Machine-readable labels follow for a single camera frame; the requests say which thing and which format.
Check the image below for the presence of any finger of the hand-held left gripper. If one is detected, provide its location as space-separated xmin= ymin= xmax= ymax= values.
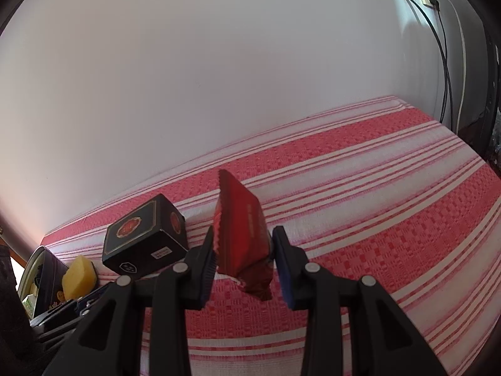
xmin=77 ymin=283 xmax=119 ymax=315

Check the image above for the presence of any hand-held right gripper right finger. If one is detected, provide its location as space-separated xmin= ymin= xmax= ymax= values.
xmin=272 ymin=226 xmax=449 ymax=376

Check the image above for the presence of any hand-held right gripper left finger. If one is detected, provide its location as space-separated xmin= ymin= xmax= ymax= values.
xmin=41 ymin=225 xmax=218 ymax=376

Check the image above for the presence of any white and green tissue pack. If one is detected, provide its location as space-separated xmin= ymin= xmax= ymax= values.
xmin=22 ymin=293 xmax=39 ymax=318

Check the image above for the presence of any round metal basin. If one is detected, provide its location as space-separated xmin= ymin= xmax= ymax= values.
xmin=16 ymin=245 xmax=70 ymax=320

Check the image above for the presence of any tall red snack packet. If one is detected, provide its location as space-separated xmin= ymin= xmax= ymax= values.
xmin=212 ymin=169 xmax=273 ymax=302

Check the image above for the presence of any desktop with red striped cloth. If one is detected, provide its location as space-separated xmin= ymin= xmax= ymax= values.
xmin=37 ymin=95 xmax=501 ymax=376

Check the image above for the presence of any plain yellow sponge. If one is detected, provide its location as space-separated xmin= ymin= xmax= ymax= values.
xmin=62 ymin=255 xmax=98 ymax=300

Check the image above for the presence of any black box with gold print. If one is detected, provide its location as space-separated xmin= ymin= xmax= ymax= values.
xmin=102 ymin=194 xmax=189 ymax=277

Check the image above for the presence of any black cable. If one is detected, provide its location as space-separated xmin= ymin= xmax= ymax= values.
xmin=434 ymin=6 xmax=457 ymax=131
xmin=405 ymin=0 xmax=449 ymax=124

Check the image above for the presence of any white cable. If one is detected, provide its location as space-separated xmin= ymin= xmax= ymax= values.
xmin=440 ymin=0 xmax=468 ymax=132

